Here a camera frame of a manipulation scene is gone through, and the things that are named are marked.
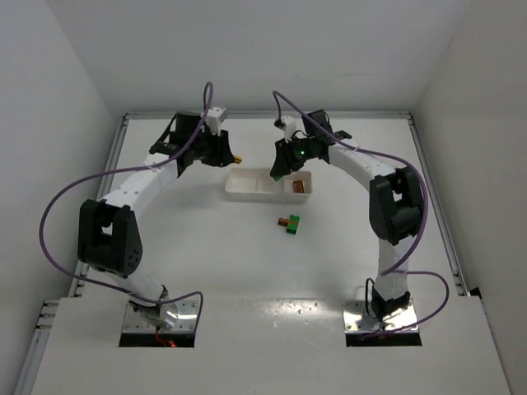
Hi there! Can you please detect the thin brown lego plate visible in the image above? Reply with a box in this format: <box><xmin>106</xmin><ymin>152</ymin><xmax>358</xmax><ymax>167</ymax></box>
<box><xmin>278</xmin><ymin>217</ymin><xmax>290</xmax><ymax>226</ymax></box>

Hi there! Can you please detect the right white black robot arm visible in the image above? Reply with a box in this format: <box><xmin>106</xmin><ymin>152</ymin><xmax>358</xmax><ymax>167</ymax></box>
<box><xmin>270</xmin><ymin>110</ymin><xmax>426</xmax><ymax>320</ymax></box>

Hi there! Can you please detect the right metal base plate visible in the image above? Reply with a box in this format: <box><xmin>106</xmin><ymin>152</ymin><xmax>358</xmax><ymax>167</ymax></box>
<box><xmin>342</xmin><ymin>300</ymin><xmax>419</xmax><ymax>335</ymax></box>

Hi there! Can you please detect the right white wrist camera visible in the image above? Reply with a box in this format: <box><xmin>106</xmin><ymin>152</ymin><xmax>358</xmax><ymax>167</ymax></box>
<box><xmin>273</xmin><ymin>115</ymin><xmax>297</xmax><ymax>142</ymax></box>

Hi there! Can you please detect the green lego brick pair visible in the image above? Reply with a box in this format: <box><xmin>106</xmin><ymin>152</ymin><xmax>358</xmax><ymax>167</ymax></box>
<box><xmin>286</xmin><ymin>215</ymin><xmax>300</xmax><ymax>235</ymax></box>

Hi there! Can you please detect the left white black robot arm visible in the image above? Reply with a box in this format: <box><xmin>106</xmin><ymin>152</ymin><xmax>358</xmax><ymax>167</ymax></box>
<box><xmin>77</xmin><ymin>107</ymin><xmax>238</xmax><ymax>308</ymax></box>

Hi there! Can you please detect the white three-compartment tray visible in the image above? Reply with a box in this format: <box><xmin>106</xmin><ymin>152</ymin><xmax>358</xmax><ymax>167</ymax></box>
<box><xmin>225</xmin><ymin>168</ymin><xmax>312</xmax><ymax>204</ymax></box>

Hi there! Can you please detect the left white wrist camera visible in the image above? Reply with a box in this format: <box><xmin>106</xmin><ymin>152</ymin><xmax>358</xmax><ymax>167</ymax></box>
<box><xmin>205</xmin><ymin>107</ymin><xmax>227</xmax><ymax>136</ymax></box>

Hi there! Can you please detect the brown square lego plate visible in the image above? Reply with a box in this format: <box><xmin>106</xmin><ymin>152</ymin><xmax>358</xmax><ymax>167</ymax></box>
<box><xmin>291</xmin><ymin>179</ymin><xmax>305</xmax><ymax>193</ymax></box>

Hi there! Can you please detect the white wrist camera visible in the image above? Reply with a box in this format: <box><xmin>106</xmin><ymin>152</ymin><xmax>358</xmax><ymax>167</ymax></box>
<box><xmin>205</xmin><ymin>107</ymin><xmax>227</xmax><ymax>136</ymax></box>
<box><xmin>273</xmin><ymin>115</ymin><xmax>297</xmax><ymax>142</ymax></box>

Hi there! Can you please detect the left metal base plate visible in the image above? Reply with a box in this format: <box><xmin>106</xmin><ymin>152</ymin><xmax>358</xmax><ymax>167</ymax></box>
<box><xmin>122</xmin><ymin>300</ymin><xmax>200</xmax><ymax>335</ymax></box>

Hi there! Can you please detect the metal base plate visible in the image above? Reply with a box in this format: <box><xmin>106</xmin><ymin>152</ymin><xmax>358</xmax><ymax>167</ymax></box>
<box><xmin>122</xmin><ymin>300</ymin><xmax>200</xmax><ymax>335</ymax></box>
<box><xmin>342</xmin><ymin>300</ymin><xmax>419</xmax><ymax>335</ymax></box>

